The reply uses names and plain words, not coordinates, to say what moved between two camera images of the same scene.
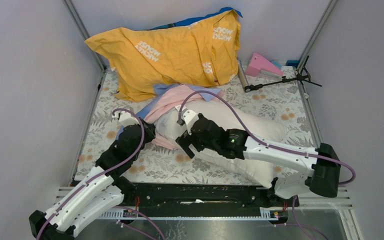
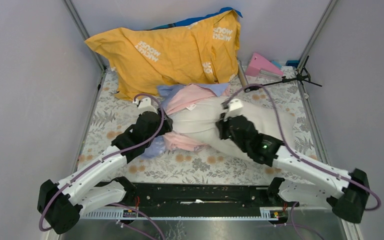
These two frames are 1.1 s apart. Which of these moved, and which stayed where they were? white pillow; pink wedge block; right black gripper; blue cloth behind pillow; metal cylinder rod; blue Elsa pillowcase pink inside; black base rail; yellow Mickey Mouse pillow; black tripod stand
Moved: white pillow; blue Elsa pillowcase pink inside; right black gripper
Stayed: yellow Mickey Mouse pillow; blue cloth behind pillow; black base rail; metal cylinder rod; pink wedge block; black tripod stand
